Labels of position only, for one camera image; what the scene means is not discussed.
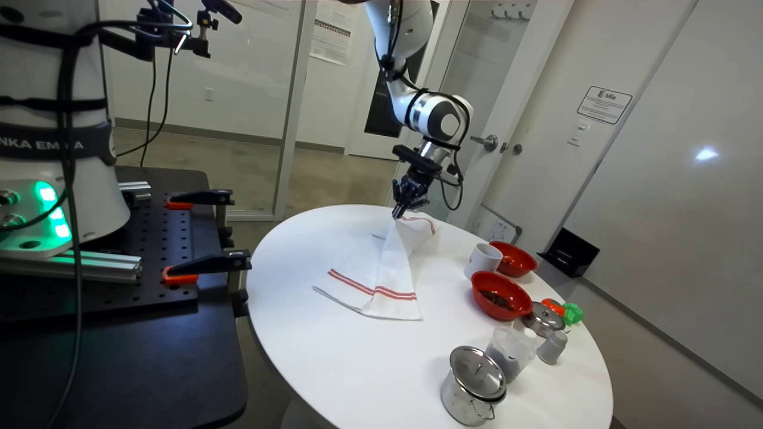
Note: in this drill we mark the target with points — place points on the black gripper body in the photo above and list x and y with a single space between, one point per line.
420 167

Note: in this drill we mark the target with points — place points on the white towel with red stripes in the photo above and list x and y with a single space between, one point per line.
383 270

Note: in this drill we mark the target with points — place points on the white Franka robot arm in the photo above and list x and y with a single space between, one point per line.
432 114

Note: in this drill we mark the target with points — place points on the silver door lever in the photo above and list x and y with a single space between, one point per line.
484 144

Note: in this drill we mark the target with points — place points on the small leaning whiteboard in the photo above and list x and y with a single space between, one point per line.
500 224

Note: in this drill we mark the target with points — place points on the white mug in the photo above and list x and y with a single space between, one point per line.
481 261

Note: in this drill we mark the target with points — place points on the silver door lock knob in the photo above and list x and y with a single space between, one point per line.
514 148

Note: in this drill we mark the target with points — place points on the empty red bowl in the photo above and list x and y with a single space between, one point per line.
517 257

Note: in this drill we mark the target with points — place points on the red bowl with dark beans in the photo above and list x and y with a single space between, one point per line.
502 296

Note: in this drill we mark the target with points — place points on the white framed glass door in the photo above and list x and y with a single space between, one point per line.
532 95

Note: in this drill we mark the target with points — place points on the small orange container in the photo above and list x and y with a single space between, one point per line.
552 305

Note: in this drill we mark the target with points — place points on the translucent cup with dark contents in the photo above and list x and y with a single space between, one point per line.
512 352

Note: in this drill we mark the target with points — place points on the small green object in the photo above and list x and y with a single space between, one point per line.
573 313

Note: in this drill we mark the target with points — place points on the steel pot with lid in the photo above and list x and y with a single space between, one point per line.
474 385

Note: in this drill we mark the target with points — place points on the grey shaker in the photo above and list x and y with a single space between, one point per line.
552 345

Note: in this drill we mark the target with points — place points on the black equipment cart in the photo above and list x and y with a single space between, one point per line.
120 358

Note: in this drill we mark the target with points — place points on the small white wall label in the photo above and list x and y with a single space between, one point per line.
575 142

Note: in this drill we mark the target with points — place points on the white paper wall sign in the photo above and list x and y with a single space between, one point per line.
605 106

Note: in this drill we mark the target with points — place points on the large wall whiteboard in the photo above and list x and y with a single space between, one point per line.
675 238

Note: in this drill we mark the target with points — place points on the black camera on mount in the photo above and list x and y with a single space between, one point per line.
186 24

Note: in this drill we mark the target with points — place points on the aluminium rail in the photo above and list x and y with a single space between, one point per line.
72 267

